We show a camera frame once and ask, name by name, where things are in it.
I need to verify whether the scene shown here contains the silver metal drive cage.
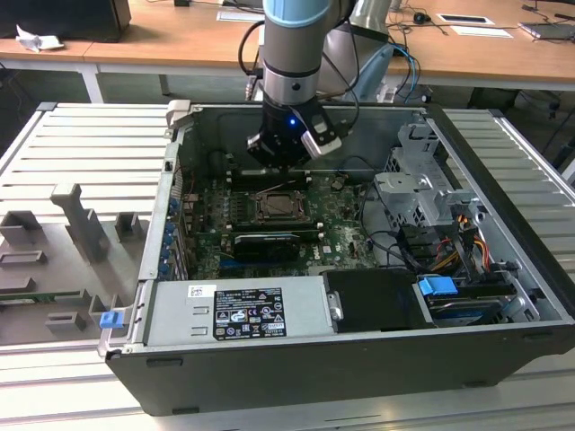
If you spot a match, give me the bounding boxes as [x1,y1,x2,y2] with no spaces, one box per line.
[384,123,484,234]

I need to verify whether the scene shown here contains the grey laptop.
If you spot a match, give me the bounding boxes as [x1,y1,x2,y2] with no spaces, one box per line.
[517,20,575,44]

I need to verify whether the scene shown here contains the green motherboard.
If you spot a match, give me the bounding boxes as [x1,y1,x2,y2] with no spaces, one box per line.
[181,172,387,277]

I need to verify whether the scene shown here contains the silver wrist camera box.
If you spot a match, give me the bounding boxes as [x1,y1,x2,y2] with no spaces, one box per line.
[299,107,346,159]

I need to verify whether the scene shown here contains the black cable bundle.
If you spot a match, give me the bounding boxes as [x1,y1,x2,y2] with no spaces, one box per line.
[358,183,439,275]

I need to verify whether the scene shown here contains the silver metal bracket plate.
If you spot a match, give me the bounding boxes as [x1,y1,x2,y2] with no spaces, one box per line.
[373,172,435,212]

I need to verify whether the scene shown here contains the pale blue teach pendant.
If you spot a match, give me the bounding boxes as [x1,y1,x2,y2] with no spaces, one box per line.
[354,44,396,98]

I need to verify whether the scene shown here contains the yellow red power wires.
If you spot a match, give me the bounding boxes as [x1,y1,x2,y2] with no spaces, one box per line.
[430,215,491,271]

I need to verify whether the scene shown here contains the white desk cable port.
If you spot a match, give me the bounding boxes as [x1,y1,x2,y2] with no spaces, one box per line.
[216,9,266,22]
[438,13,495,26]

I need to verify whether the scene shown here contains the white paper sheet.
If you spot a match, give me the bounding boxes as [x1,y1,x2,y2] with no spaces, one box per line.
[450,25,517,40]

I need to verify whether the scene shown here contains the white crumpled paper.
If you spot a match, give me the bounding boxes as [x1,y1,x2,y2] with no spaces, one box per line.
[15,24,65,54]

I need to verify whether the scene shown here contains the blue cable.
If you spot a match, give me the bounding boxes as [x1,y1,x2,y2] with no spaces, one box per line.
[394,42,422,98]

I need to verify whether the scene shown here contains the blue disk carrier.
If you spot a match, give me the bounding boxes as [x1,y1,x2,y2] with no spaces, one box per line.
[416,276,459,297]

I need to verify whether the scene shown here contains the thin black wire loop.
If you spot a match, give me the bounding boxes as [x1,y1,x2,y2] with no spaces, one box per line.
[339,154,381,174]

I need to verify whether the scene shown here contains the thin wire locking lever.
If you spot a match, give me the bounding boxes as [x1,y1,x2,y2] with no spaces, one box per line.
[256,179,298,194]

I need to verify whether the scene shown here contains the light wooden desk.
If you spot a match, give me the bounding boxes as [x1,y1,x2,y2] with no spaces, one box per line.
[83,0,575,98]
[0,35,104,104]

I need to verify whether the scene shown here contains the black hard disk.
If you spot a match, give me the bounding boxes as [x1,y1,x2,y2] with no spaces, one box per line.
[424,291,518,327]

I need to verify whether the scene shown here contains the black graphics card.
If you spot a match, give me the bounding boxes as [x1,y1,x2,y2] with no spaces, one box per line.
[231,232,301,265]

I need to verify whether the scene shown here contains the black plastic shroud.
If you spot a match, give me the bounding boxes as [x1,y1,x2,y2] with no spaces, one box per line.
[323,268,435,336]

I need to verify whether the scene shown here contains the metal socket cover frame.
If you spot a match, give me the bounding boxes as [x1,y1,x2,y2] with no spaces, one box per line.
[253,190,309,224]

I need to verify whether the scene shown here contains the black open PC case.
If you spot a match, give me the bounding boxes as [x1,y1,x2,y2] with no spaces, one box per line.
[96,101,575,417]

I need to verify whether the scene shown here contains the black RAM slot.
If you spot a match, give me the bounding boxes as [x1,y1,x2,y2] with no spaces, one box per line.
[226,168,314,178]
[226,176,312,189]
[229,227,326,240]
[229,219,325,231]

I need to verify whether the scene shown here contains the CPU socket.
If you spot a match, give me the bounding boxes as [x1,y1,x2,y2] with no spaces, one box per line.
[251,189,312,226]

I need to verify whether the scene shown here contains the grey power supply unit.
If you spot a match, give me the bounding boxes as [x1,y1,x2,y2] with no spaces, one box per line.
[143,276,338,347]

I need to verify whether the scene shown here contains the grey parts rack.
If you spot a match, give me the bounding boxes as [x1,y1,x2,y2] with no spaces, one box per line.
[0,181,152,347]

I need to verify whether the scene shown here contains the green RAM stick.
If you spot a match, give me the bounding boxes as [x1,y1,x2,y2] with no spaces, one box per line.
[0,292,84,304]

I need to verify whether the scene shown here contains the black box on desk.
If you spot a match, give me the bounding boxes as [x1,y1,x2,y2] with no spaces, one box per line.
[0,0,132,44]

